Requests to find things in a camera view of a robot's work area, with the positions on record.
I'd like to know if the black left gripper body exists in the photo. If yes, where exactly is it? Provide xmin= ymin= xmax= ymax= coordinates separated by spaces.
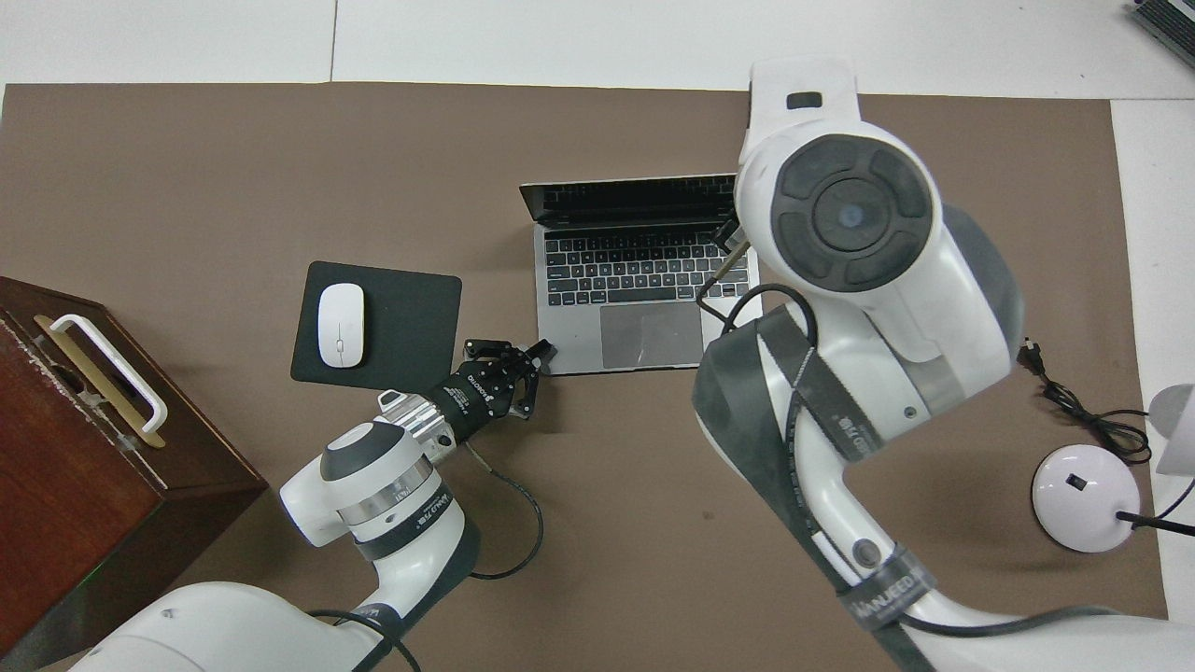
xmin=425 ymin=359 xmax=535 ymax=440

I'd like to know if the grey Apple laptop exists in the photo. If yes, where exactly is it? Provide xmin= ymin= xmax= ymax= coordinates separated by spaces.
xmin=519 ymin=173 xmax=762 ymax=376

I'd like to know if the black mouse pad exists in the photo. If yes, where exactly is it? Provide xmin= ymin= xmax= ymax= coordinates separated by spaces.
xmin=290 ymin=260 xmax=463 ymax=398

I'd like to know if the brown table mat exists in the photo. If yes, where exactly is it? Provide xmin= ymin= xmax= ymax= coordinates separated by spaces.
xmin=0 ymin=82 xmax=1173 ymax=672

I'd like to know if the white computer mouse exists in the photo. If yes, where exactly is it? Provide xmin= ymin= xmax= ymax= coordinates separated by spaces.
xmin=317 ymin=283 xmax=366 ymax=369

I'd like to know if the dark brown wooden box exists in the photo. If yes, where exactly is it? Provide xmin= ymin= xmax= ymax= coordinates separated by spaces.
xmin=0 ymin=275 xmax=270 ymax=672

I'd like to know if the white desk lamp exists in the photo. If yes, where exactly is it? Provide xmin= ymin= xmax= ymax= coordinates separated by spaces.
xmin=1032 ymin=383 xmax=1195 ymax=553

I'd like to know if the grey ribbed device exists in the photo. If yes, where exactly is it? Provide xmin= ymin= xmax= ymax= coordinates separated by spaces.
xmin=1125 ymin=0 xmax=1195 ymax=66

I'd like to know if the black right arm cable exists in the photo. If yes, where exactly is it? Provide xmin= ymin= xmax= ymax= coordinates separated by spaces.
xmin=696 ymin=238 xmax=1121 ymax=672

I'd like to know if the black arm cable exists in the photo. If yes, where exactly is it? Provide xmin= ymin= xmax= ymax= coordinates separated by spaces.
xmin=308 ymin=439 xmax=544 ymax=672
xmin=696 ymin=238 xmax=1121 ymax=672

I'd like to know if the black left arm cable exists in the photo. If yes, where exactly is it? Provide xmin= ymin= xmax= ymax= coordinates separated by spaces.
xmin=308 ymin=439 xmax=544 ymax=672

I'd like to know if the white box handle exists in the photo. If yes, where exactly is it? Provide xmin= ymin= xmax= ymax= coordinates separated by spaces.
xmin=49 ymin=315 xmax=167 ymax=435

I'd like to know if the brass handle plate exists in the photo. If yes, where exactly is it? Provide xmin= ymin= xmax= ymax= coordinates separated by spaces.
xmin=35 ymin=315 xmax=167 ymax=449

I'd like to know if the black lamp power cable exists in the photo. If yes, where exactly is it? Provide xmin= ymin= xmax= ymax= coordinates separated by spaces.
xmin=1018 ymin=338 xmax=1154 ymax=465

